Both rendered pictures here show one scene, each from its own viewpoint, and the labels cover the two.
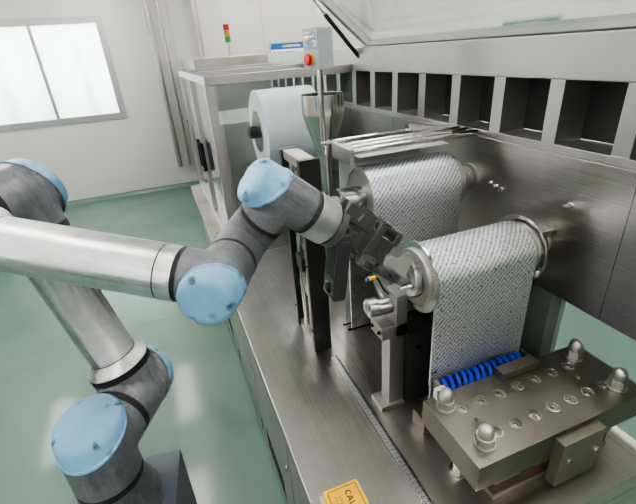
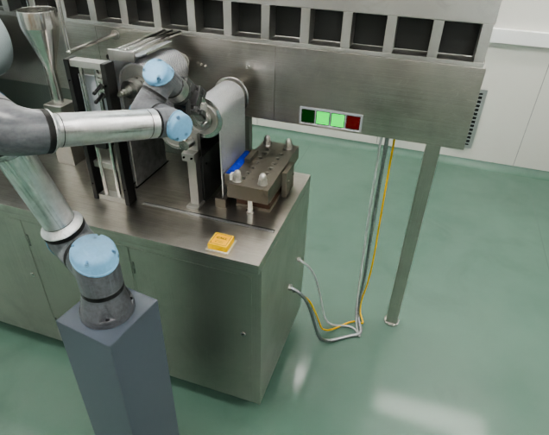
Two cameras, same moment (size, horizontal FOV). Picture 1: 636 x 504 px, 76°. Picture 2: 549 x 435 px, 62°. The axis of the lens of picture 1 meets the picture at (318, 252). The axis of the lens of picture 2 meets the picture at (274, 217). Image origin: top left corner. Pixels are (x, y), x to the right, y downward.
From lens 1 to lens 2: 101 cm
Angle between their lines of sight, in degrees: 46
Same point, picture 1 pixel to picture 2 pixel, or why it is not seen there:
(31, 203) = not seen: hidden behind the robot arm
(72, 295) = (45, 175)
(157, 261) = (153, 116)
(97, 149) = not seen: outside the picture
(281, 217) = (172, 88)
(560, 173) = (239, 51)
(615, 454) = (296, 179)
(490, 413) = (255, 174)
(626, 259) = (279, 86)
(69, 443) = (98, 256)
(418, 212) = not seen: hidden behind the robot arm
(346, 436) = (192, 226)
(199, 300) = (181, 127)
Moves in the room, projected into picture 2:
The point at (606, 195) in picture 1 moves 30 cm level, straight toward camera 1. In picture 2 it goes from (263, 58) to (285, 83)
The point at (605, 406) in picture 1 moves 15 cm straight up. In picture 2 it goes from (289, 155) to (291, 121)
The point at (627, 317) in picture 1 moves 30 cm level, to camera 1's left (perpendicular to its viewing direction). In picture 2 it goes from (285, 113) to (235, 136)
